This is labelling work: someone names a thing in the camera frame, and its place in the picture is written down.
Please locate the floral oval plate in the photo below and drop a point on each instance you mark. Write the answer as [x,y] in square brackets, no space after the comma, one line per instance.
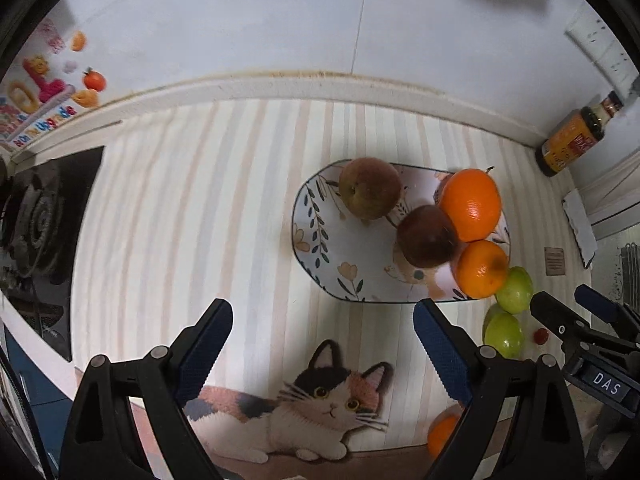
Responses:
[345,255]

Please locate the white folded cloth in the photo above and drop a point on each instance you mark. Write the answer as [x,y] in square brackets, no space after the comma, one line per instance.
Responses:
[580,230]

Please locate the reddish green apple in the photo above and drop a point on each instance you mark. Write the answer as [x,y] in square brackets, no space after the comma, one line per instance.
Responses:
[369,187]

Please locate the dark red apple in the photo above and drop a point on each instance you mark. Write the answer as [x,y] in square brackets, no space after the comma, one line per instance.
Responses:
[426,237]

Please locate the striped cat print table mat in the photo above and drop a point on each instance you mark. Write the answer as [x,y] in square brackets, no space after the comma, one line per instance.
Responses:
[210,210]

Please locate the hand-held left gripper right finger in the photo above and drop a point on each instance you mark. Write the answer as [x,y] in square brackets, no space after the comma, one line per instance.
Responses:
[442,347]

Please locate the small red fruit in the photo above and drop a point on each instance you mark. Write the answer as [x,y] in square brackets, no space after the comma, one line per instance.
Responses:
[540,336]

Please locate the white power strip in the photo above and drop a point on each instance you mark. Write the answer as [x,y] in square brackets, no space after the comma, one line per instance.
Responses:
[602,47]

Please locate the large orange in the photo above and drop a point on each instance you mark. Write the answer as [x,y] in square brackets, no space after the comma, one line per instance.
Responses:
[472,205]

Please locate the green lime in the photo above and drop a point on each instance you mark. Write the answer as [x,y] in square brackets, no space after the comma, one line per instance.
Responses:
[516,290]
[502,334]

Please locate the colourful wall stickers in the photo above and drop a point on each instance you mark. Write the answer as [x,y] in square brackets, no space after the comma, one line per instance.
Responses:
[45,87]

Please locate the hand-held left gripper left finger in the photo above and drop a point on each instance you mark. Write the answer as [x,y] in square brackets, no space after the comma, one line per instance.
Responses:
[200,355]

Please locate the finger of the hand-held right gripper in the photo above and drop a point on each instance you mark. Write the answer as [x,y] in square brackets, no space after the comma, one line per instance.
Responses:
[597,304]
[552,310]

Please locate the small brown label card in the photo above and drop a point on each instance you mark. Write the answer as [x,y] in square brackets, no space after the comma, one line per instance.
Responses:
[553,261]

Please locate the small orange with dark spot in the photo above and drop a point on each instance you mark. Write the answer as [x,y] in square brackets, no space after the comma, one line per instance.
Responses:
[480,270]

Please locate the black gas stove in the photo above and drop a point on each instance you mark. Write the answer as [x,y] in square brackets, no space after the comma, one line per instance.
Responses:
[42,240]

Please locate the dark sauce bottle yellow label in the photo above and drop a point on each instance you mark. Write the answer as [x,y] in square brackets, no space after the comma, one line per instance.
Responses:
[572,137]

